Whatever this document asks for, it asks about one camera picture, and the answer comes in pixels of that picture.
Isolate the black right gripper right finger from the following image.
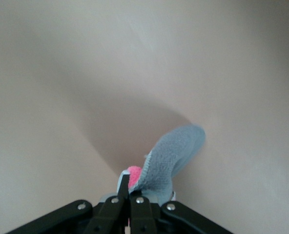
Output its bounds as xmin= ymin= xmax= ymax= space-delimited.
xmin=129 ymin=195 xmax=233 ymax=234

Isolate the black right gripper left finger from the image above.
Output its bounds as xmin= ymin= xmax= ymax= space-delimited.
xmin=6 ymin=174 xmax=131 ymax=234

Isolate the pink and grey towel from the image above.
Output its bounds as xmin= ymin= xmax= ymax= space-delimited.
xmin=116 ymin=123 xmax=206 ymax=203

